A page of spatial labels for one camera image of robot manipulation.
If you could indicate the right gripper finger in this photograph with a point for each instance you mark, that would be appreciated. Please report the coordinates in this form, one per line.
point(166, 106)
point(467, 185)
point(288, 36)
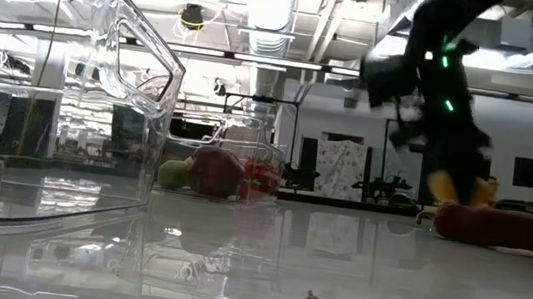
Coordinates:
point(461, 161)

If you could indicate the yellow lemon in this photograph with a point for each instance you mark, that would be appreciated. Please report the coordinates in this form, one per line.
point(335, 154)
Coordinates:
point(439, 185)

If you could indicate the overhead frame bar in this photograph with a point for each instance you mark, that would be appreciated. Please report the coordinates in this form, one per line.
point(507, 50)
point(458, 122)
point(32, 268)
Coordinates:
point(281, 62)

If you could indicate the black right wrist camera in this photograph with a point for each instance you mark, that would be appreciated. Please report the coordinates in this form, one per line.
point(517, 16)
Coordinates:
point(385, 77)

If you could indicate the silver ceiling duct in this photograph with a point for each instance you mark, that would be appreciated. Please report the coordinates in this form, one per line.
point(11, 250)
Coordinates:
point(270, 9)

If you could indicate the patterned hanging cloth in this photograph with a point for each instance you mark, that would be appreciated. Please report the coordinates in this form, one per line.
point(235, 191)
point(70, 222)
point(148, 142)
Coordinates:
point(340, 168)

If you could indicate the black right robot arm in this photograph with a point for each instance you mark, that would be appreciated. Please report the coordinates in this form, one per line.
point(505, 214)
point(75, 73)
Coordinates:
point(463, 11)

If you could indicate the dark red round fruit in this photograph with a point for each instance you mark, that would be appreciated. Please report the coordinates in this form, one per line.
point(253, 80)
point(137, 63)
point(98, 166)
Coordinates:
point(216, 171)

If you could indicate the clear plastic basket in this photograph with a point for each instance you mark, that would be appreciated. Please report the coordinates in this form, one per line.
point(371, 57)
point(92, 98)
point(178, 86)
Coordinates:
point(227, 137)
point(168, 83)

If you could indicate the glossy white work surface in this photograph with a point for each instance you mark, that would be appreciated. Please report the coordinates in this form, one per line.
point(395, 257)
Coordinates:
point(382, 283)

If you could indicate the black overhead camera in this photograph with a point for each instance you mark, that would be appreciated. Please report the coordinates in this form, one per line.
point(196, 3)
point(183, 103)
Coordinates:
point(192, 15)

